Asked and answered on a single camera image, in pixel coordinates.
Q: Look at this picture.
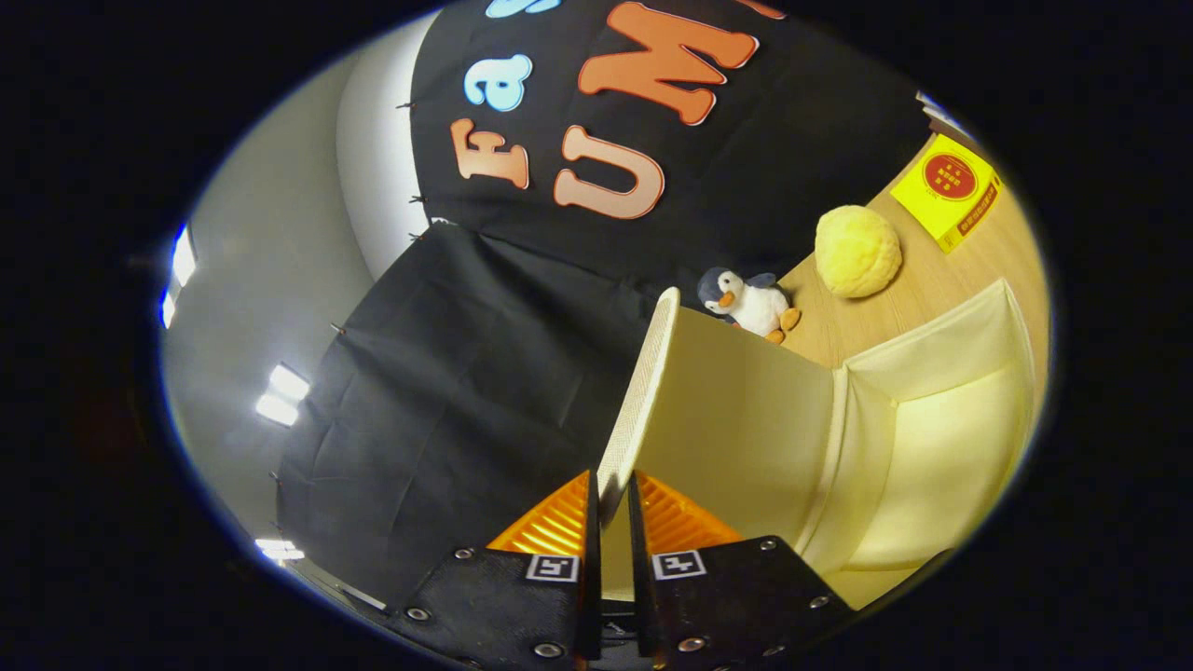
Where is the yellow round plush toy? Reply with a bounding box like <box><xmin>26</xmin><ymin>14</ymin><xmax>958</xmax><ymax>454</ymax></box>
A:
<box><xmin>815</xmin><ymin>205</ymin><xmax>903</xmax><ymax>300</ymax></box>

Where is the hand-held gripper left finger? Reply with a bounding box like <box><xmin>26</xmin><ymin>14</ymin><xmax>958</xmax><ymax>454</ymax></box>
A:
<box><xmin>391</xmin><ymin>469</ymin><xmax>603</xmax><ymax>667</ymax></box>

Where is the black backdrop cloth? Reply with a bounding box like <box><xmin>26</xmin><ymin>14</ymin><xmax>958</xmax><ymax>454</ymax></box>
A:
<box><xmin>275</xmin><ymin>0</ymin><xmax>933</xmax><ymax>597</ymax></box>

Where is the yellow book with red circle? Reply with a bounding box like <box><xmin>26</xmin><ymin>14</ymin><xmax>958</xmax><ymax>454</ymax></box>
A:
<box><xmin>889</xmin><ymin>133</ymin><xmax>1003</xmax><ymax>254</ymax></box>

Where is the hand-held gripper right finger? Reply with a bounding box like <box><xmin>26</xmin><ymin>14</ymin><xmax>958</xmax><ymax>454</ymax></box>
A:
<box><xmin>626</xmin><ymin>471</ymin><xmax>854</xmax><ymax>671</ymax></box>

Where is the cream fabric storage box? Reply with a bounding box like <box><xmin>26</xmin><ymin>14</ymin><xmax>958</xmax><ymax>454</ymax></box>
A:
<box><xmin>596</xmin><ymin>278</ymin><xmax>1037</xmax><ymax>611</ymax></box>

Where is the penguin plush toy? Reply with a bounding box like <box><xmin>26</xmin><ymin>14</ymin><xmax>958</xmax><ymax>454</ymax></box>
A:
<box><xmin>697</xmin><ymin>267</ymin><xmax>802</xmax><ymax>346</ymax></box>

